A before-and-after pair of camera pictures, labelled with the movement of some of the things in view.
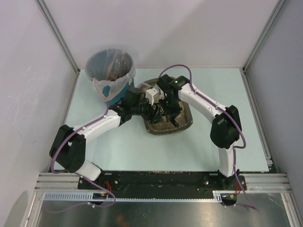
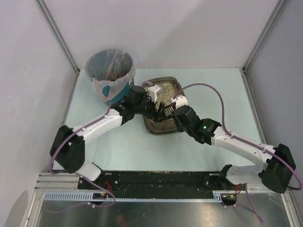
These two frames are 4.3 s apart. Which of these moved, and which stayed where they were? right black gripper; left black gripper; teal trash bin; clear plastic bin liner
Moved: right black gripper
Stayed: left black gripper; clear plastic bin liner; teal trash bin
